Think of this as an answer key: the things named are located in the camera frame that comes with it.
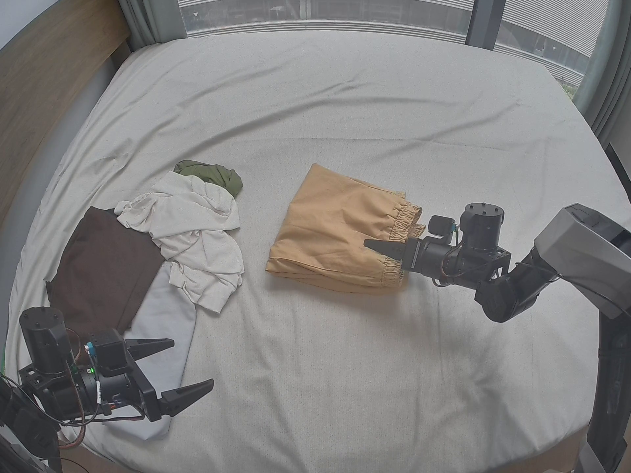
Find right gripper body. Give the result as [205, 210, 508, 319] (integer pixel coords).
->
[400, 238, 462, 285]

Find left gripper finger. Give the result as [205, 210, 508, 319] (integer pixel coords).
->
[159, 378, 216, 417]
[123, 338, 175, 361]

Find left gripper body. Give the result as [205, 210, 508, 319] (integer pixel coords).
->
[96, 357, 164, 423]

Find tan shorts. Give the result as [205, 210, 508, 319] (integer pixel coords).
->
[266, 163, 424, 294]

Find bed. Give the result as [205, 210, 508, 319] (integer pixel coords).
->
[0, 0, 631, 473]

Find pale blue garment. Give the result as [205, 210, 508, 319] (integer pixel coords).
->
[101, 264, 198, 442]

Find brown garment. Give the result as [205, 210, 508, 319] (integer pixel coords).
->
[46, 206, 166, 331]

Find white garment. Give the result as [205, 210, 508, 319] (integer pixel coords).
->
[114, 170, 245, 314]

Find green garment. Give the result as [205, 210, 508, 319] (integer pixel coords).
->
[174, 160, 244, 199]

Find grey-green curtain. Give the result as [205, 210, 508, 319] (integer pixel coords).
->
[572, 0, 631, 142]
[107, 0, 189, 50]

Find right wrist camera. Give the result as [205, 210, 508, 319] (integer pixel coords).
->
[428, 215, 457, 240]

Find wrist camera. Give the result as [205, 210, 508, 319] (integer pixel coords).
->
[428, 215, 457, 240]
[89, 328, 130, 376]

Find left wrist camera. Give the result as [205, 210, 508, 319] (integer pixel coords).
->
[89, 328, 130, 376]

